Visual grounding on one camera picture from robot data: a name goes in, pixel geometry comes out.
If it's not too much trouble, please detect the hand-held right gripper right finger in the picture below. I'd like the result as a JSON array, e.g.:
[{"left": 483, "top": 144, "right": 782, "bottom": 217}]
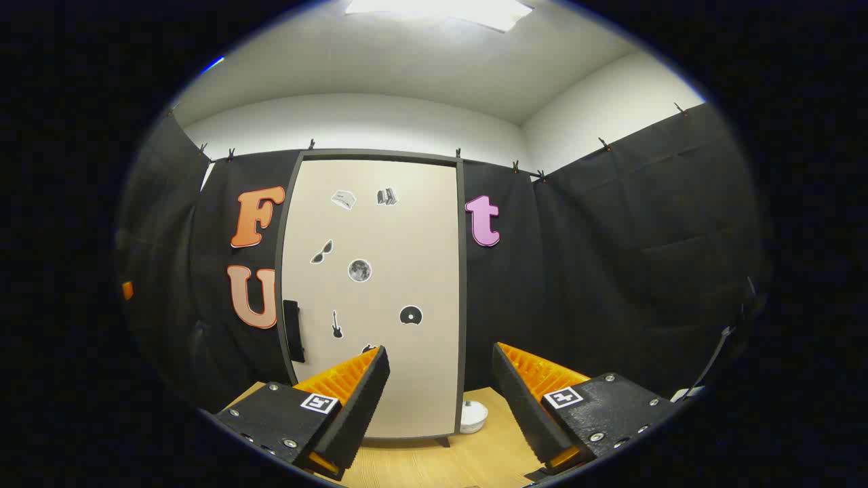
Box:
[{"left": 492, "top": 342, "right": 681, "bottom": 483}]

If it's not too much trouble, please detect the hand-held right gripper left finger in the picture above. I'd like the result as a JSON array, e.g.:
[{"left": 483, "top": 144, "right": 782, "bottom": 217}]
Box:
[{"left": 214, "top": 346, "right": 391, "bottom": 482}]

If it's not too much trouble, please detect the grey cabinet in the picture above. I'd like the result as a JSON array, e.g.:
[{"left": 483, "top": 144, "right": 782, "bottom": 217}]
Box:
[{"left": 275, "top": 149, "right": 469, "bottom": 448}]

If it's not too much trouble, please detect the beige cabinet door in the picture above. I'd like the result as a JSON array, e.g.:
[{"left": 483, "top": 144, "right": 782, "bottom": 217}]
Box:
[{"left": 281, "top": 159, "right": 462, "bottom": 438}]

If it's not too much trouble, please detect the white round object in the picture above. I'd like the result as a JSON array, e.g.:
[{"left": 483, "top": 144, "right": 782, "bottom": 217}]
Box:
[{"left": 460, "top": 400, "right": 489, "bottom": 434}]

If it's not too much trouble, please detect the black backdrop cloth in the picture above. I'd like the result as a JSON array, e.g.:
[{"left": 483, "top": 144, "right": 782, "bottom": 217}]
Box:
[{"left": 115, "top": 102, "right": 767, "bottom": 414}]

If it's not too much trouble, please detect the row of black cloth clips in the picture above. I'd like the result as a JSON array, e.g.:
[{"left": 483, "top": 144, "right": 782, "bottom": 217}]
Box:
[{"left": 197, "top": 102, "right": 687, "bottom": 182}]

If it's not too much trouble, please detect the ceiling light panel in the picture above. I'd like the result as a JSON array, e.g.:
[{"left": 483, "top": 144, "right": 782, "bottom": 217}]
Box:
[{"left": 344, "top": 0, "right": 535, "bottom": 33}]

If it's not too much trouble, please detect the black cable with white tag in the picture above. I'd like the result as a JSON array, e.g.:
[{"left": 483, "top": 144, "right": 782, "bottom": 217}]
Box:
[{"left": 671, "top": 274, "right": 757, "bottom": 404}]

